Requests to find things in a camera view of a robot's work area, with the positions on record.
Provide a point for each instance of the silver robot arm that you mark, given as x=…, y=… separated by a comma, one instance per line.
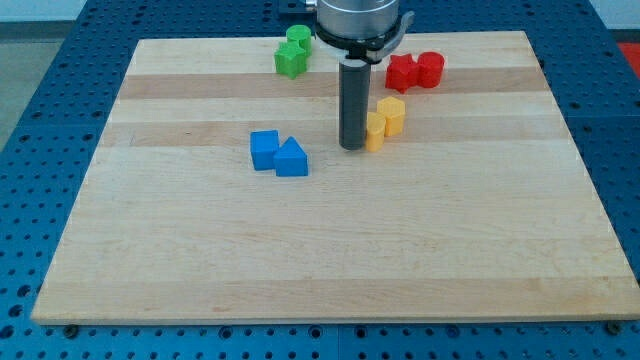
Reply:
x=364, y=30

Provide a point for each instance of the yellow hexagon block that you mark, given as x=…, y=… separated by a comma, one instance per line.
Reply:
x=394, y=111

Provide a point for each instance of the blue triangle block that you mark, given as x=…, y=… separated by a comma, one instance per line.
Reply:
x=290, y=160

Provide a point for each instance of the blue cube block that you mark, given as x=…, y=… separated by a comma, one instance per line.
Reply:
x=263, y=146

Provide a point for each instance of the yellow heart block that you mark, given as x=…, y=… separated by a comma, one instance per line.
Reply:
x=375, y=131

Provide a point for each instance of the wooden board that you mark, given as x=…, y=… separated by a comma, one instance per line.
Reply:
x=481, y=210

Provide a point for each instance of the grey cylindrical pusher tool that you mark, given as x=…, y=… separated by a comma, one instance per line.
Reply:
x=354, y=85

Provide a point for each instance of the green star block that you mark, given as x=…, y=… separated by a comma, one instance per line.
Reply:
x=290, y=59

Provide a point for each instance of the red star block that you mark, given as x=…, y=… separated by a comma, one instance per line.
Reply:
x=401, y=73

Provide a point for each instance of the green cylinder block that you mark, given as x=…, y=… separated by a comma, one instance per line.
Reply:
x=300, y=34

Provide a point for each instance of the red cylinder block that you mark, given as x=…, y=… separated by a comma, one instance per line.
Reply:
x=431, y=66

